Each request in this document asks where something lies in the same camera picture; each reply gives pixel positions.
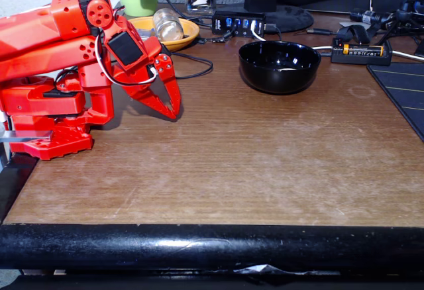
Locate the orange dish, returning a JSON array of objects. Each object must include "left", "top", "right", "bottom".
[{"left": 127, "top": 16, "right": 200, "bottom": 52}]

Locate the clear glass jar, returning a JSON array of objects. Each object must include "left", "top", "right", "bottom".
[{"left": 152, "top": 7, "right": 185, "bottom": 42}]

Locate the black USB hub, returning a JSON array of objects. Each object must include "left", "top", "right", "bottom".
[{"left": 211, "top": 10, "right": 266, "bottom": 38}]

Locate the clear glass tumbler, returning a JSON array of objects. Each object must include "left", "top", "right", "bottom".
[{"left": 186, "top": 0, "right": 216, "bottom": 15}]

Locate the black glossy bowl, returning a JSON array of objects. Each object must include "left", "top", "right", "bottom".
[{"left": 237, "top": 40, "right": 321, "bottom": 95}]

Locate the silver metal clamp bar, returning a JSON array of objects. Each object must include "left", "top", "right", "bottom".
[{"left": 0, "top": 129, "right": 54, "bottom": 144}]

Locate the black jack plug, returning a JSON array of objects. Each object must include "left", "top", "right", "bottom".
[{"left": 293, "top": 28, "right": 336, "bottom": 36}]

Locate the black table edge trim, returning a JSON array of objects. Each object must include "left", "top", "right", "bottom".
[{"left": 0, "top": 152, "right": 424, "bottom": 273}]

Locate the black battery charger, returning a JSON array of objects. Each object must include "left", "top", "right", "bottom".
[{"left": 330, "top": 37, "right": 394, "bottom": 66}]

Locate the yellow and black battery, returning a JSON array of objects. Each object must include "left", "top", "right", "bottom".
[{"left": 343, "top": 44, "right": 384, "bottom": 56}]

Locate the crumpled silver tape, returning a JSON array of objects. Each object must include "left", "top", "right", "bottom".
[{"left": 233, "top": 264, "right": 342, "bottom": 276}]

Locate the black flashlight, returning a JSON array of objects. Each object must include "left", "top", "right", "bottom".
[{"left": 350, "top": 8, "right": 398, "bottom": 26}]

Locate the black speaker box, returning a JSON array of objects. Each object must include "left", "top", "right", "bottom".
[{"left": 370, "top": 0, "right": 410, "bottom": 15}]

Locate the black mat with yellow lines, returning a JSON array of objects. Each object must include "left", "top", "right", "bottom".
[{"left": 366, "top": 62, "right": 424, "bottom": 142}]

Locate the black mini tripod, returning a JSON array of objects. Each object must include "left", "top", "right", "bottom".
[{"left": 377, "top": 0, "right": 424, "bottom": 46}]

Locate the white gripper wire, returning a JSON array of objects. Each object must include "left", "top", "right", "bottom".
[{"left": 94, "top": 34, "right": 159, "bottom": 87}]

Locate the white cable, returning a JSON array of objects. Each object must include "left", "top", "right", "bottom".
[
  {"left": 250, "top": 21, "right": 333, "bottom": 52},
  {"left": 392, "top": 50, "right": 424, "bottom": 63}
]

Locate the black strap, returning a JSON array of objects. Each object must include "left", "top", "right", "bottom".
[{"left": 336, "top": 24, "right": 372, "bottom": 45}]

